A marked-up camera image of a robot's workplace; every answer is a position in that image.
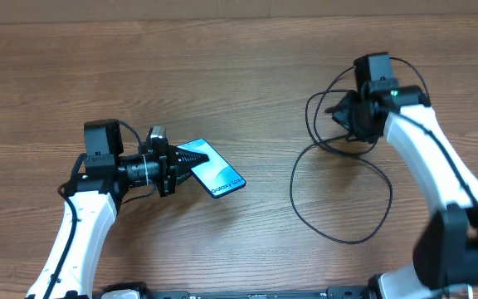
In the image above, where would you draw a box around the black USB charging cable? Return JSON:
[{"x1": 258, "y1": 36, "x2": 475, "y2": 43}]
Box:
[{"x1": 289, "y1": 56, "x2": 432, "y2": 245}]

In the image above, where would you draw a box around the Galaxy S24 smartphone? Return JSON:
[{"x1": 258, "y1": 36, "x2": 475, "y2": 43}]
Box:
[{"x1": 178, "y1": 139, "x2": 246, "y2": 199}]

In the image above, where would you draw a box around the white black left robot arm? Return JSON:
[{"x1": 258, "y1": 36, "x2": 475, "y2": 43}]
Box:
[{"x1": 27, "y1": 119, "x2": 209, "y2": 298}]

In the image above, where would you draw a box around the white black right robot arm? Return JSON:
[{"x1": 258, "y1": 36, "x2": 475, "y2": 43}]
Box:
[{"x1": 326, "y1": 52, "x2": 478, "y2": 298}]

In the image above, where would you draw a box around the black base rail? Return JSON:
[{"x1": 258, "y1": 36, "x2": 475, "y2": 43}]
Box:
[{"x1": 92, "y1": 282, "x2": 378, "y2": 299}]

